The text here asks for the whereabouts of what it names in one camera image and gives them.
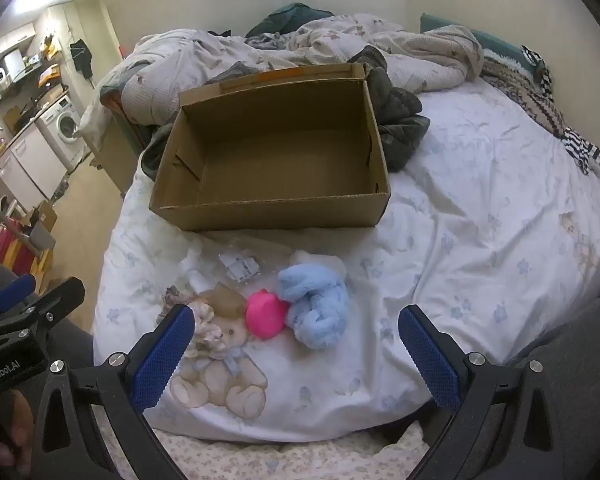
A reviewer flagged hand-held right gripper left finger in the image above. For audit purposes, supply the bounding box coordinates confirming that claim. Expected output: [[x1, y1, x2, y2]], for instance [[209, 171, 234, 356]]
[[30, 304, 197, 480]]

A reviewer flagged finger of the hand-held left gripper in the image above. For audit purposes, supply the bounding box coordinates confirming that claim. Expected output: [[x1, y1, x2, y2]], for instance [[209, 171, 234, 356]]
[[0, 274, 37, 313], [10, 276, 87, 334]]

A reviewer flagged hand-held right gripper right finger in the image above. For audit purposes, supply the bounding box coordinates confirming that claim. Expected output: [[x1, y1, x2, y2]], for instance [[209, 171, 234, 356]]
[[397, 304, 566, 480]]

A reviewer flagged beige soft pouch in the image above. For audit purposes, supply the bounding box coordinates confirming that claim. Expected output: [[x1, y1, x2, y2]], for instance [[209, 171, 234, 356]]
[[200, 282, 248, 318]]

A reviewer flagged pink soft toy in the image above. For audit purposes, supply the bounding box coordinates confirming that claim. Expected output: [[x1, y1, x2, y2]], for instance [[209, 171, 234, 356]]
[[245, 288, 288, 343]]

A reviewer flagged light blue fluffy toy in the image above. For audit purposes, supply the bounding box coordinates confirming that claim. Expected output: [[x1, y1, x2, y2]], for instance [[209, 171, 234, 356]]
[[277, 264, 351, 351]]

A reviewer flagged brown cardboard box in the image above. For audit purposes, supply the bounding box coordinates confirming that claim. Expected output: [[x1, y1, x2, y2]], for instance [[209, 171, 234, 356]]
[[149, 62, 392, 233]]

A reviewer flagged person's left hand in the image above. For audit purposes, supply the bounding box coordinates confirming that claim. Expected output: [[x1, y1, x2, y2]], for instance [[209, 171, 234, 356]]
[[0, 394, 37, 477]]

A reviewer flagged wooden rack with red cloth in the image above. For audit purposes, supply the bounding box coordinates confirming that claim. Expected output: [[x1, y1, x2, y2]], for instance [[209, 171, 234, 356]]
[[0, 205, 57, 292]]

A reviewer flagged clear plastic packet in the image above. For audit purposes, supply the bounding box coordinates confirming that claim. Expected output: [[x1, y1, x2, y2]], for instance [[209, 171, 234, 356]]
[[219, 252, 261, 283]]

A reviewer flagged white teddy bear printed duvet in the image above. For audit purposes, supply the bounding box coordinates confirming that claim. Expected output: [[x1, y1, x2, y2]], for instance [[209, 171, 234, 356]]
[[92, 77, 600, 443]]

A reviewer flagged white cabinet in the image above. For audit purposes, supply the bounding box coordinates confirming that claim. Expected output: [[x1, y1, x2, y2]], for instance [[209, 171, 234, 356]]
[[0, 125, 71, 202]]

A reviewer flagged floral bed sheet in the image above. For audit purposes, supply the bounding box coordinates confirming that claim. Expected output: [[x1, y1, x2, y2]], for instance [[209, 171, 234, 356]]
[[95, 419, 431, 480]]

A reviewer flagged white washing machine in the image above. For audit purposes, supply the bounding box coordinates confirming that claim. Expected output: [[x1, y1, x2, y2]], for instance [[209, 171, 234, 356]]
[[35, 95, 89, 173]]

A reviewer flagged black hanging garment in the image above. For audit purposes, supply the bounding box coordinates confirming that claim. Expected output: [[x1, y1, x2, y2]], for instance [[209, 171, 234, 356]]
[[70, 39, 96, 80]]

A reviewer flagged dark green jacket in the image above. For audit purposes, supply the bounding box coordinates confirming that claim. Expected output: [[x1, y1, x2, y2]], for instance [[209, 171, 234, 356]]
[[362, 45, 431, 171]]

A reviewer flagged black white striped cloth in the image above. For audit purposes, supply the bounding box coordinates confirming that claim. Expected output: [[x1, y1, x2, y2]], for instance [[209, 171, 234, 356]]
[[520, 45, 600, 192]]

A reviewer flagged beige quilted comforter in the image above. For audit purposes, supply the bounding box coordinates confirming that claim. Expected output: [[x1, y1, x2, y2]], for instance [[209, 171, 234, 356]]
[[100, 12, 483, 128]]

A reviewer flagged teal pillow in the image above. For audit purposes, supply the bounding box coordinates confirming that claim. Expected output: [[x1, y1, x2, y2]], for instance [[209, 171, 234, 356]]
[[420, 12, 537, 77]]

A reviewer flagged dark teal cloth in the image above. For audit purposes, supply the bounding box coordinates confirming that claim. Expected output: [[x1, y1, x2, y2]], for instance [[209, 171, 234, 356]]
[[245, 4, 336, 39]]

